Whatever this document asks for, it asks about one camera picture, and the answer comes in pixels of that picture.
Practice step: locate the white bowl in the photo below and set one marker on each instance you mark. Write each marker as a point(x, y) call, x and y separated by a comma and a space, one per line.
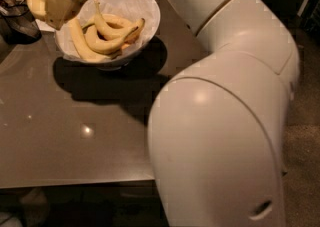
point(108, 61)

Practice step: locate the white paper sheet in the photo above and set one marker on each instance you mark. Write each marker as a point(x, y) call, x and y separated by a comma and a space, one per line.
point(44, 27)

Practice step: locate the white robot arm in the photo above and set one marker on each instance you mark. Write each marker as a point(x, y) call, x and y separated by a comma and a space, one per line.
point(215, 129)

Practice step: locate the dark mesh basket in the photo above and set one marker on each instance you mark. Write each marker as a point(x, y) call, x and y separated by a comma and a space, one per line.
point(18, 26)

